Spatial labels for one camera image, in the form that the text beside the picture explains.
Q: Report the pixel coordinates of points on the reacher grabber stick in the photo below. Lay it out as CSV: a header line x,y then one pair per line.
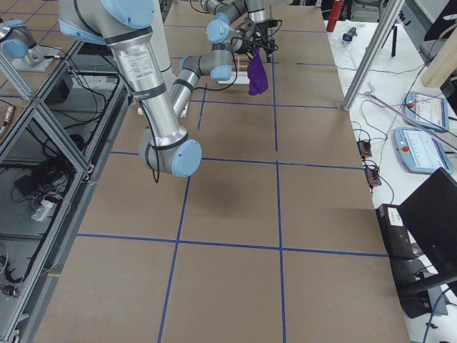
x,y
417,125

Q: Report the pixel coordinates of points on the lower orange connector box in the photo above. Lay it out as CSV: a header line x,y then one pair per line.
x,y
372,176

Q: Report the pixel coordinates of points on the orange connector box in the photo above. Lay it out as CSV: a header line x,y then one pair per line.
x,y
372,176
364,148

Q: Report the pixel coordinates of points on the aluminium frame post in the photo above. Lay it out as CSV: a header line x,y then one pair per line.
x,y
380,34

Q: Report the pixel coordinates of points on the near teach pendant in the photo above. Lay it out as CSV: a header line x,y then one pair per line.
x,y
419,152

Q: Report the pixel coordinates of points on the white towel rack with wooden bars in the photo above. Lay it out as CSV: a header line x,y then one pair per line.
x,y
239,74

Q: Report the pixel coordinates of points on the folded dark blue umbrella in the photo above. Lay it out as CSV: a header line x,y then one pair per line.
x,y
349,35

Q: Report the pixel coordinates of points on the purple towel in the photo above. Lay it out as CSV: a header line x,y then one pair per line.
x,y
258,80

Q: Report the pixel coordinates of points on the teach pendant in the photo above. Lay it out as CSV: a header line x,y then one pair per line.
x,y
430,111
419,152

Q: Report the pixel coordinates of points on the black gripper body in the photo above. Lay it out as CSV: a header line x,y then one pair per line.
x,y
250,46
263,29

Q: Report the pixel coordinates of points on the black computer box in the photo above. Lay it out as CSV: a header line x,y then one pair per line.
x,y
406,266

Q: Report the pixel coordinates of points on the far teach pendant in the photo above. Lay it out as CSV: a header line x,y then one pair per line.
x,y
430,111

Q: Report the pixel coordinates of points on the upper orange connector box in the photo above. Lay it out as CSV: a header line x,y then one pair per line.
x,y
364,148

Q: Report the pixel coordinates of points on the white pedestal column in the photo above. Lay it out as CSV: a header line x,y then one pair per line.
x,y
160,35

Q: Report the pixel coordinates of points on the red bottle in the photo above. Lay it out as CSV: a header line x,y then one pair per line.
x,y
334,15

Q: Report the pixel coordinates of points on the black monitor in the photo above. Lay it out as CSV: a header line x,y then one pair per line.
x,y
429,214

